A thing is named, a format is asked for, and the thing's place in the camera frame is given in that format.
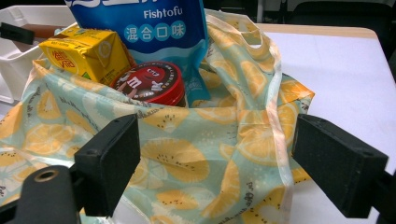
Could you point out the red round can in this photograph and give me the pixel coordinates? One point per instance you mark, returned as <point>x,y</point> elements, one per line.
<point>149,82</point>

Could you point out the black folding chair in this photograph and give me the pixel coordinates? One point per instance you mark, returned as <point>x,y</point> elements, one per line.
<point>342,12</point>

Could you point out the white plastic bin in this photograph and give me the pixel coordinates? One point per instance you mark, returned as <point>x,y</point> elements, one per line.
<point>15,68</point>

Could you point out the lemon print fabric bag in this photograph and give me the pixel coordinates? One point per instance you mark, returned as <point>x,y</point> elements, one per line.
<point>199,149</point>

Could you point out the brown box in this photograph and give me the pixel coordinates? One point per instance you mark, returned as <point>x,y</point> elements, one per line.
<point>46,30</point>

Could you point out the yellow drink carton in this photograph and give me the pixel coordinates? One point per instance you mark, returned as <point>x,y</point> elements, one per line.
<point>84,54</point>

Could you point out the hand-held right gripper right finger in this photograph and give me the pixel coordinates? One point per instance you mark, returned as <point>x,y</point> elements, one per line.
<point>339,165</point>

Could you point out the white desk leg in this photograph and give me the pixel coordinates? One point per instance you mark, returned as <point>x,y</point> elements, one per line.
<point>261,11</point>

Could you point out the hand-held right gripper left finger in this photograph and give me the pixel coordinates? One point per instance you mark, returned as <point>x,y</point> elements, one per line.
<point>109,165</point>

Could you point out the blue snack packet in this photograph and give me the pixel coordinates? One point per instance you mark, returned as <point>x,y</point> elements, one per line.
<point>162,31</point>

